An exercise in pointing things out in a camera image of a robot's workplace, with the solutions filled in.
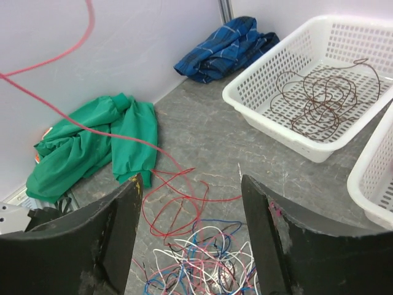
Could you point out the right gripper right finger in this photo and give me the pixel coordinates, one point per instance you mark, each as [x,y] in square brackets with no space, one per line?
[298,251]

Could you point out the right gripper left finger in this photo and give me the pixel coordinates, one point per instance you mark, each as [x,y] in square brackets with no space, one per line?
[87,251]

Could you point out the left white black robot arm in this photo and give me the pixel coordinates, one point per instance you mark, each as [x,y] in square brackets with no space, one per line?
[32,213]

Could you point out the middle white plastic basket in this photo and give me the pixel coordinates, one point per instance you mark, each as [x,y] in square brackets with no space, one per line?
[369,183]

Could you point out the white plastic basket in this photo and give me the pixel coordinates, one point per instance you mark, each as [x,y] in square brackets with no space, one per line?
[320,86]
[369,183]

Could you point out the green cloth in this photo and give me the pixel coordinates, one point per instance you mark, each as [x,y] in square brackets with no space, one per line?
[119,130]

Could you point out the left white plastic basket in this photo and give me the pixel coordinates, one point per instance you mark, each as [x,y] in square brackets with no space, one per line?
[320,86]

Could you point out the blue plaid cloth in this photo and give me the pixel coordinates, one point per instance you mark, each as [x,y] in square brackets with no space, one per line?
[235,45]

